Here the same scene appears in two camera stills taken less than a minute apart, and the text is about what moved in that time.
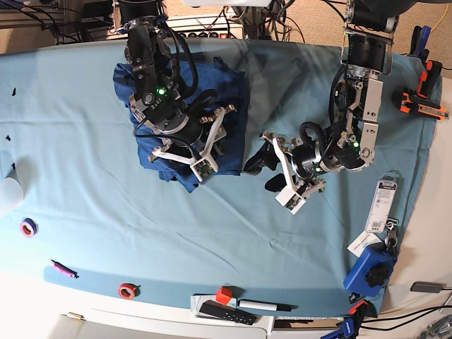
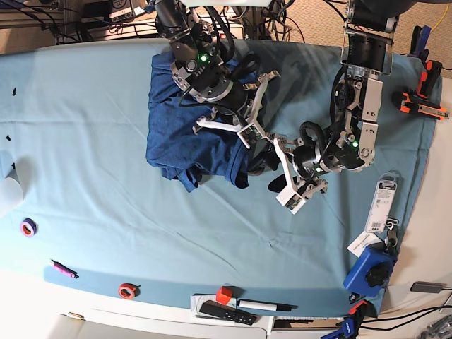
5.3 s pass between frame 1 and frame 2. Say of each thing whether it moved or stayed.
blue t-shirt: moved
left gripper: moved
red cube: stayed
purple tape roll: stayed
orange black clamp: stayed
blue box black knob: stayed
